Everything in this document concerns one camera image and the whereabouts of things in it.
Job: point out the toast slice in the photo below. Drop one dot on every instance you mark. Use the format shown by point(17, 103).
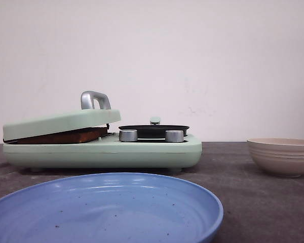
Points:
point(68, 137)

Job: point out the beige ribbed bowl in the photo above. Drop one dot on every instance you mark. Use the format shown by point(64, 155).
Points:
point(278, 156)

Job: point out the mint green breakfast maker base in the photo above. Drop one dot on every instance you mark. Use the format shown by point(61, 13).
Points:
point(107, 152)

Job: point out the silver right control knob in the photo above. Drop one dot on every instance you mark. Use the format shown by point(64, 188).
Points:
point(174, 136)

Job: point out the silver control knob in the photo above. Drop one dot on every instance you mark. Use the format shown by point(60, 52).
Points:
point(174, 136)
point(129, 135)

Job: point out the silver left control knob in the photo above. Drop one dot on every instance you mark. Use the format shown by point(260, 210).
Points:
point(129, 135)

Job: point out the blue plate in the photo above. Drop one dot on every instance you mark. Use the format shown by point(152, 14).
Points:
point(111, 207)

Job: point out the black frying pan green handle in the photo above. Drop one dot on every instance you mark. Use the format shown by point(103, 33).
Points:
point(154, 130)

